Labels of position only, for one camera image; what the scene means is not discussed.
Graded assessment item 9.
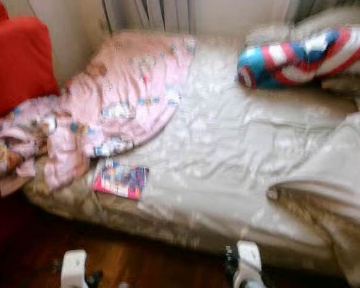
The flat brown grey pillow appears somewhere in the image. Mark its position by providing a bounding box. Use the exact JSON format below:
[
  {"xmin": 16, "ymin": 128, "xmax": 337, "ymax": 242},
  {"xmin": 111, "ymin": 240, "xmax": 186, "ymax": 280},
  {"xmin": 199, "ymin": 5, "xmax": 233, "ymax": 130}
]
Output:
[{"xmin": 321, "ymin": 75, "xmax": 360, "ymax": 95}]

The red white blue bolster pillow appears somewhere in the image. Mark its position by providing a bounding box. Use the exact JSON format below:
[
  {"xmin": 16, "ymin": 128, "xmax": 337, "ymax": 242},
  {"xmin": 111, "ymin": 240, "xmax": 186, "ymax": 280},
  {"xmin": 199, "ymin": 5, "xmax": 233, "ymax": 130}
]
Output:
[{"xmin": 237, "ymin": 27, "xmax": 360, "ymax": 91}]

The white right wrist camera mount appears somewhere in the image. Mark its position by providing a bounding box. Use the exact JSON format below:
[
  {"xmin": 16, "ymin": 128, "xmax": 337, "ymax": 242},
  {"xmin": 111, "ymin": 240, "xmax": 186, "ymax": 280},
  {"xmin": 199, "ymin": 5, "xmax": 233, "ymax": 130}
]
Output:
[{"xmin": 235, "ymin": 241, "xmax": 263, "ymax": 288}]

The colourful comic book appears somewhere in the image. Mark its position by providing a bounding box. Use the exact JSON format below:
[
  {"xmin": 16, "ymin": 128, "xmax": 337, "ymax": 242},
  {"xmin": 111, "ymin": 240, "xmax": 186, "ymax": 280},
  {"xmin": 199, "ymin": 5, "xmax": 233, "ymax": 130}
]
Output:
[{"xmin": 93, "ymin": 158, "xmax": 149, "ymax": 201}]

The grey beige pillow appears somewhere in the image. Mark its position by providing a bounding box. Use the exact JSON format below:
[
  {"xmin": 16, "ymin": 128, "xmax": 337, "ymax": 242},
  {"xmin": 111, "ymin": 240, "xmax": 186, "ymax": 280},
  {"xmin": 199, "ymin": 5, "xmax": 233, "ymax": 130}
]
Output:
[{"xmin": 246, "ymin": 6, "xmax": 360, "ymax": 46}]

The pink cartoon print blanket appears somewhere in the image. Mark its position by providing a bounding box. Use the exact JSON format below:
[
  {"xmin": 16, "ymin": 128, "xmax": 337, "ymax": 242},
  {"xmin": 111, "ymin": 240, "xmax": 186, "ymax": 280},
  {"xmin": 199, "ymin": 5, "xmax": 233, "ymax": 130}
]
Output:
[{"xmin": 0, "ymin": 31, "xmax": 197, "ymax": 196}]

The red fabric sofa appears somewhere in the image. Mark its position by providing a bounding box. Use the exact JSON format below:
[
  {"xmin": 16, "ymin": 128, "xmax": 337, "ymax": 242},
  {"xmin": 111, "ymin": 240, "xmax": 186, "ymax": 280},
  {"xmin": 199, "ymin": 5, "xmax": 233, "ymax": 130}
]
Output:
[{"xmin": 0, "ymin": 0, "xmax": 61, "ymax": 253}]

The folded beige floral duvet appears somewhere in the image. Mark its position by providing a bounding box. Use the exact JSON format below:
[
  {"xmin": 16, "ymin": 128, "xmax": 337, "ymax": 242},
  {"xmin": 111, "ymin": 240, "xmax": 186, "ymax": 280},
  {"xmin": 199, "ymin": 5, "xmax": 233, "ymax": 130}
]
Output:
[{"xmin": 266, "ymin": 111, "xmax": 360, "ymax": 287}]

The bed with beige floral sheet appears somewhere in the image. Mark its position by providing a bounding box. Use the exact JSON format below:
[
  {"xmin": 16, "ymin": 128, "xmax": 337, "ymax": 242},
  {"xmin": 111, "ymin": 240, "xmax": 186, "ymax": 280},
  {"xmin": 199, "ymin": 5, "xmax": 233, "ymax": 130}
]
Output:
[{"xmin": 24, "ymin": 36, "xmax": 360, "ymax": 280}]

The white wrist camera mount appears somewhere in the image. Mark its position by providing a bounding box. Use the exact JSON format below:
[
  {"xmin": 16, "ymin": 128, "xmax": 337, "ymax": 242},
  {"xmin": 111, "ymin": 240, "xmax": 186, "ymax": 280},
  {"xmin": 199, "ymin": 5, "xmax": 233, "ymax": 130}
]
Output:
[
  {"xmin": 61, "ymin": 250, "xmax": 88, "ymax": 288},
  {"xmin": 235, "ymin": 241, "xmax": 263, "ymax": 288}
]

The grey pleated curtain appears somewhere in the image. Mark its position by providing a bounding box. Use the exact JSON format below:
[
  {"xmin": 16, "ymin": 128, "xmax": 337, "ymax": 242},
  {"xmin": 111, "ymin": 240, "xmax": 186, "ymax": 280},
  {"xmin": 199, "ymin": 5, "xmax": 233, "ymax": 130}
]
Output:
[
  {"xmin": 102, "ymin": 0, "xmax": 190, "ymax": 34},
  {"xmin": 288, "ymin": 0, "xmax": 360, "ymax": 23}
]

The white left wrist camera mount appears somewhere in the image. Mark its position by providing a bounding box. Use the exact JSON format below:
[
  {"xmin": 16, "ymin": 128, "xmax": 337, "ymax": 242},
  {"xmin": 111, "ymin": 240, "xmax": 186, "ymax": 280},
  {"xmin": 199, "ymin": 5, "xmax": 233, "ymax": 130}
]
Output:
[{"xmin": 61, "ymin": 250, "xmax": 88, "ymax": 288}]

